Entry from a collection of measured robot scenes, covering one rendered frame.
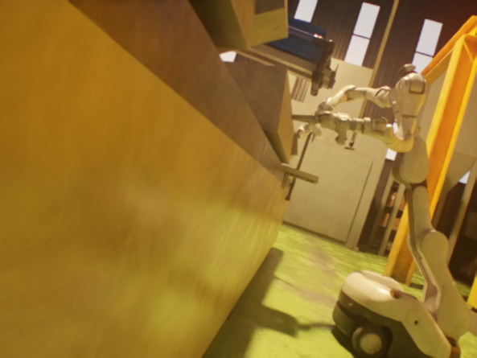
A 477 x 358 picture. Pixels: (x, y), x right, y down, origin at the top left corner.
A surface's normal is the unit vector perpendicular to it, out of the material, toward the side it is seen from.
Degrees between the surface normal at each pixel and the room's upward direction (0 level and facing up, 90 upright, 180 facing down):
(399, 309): 90
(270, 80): 90
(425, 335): 90
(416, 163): 90
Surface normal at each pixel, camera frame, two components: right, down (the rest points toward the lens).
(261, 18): 0.20, 0.97
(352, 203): -0.15, -0.07
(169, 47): 0.93, 0.32
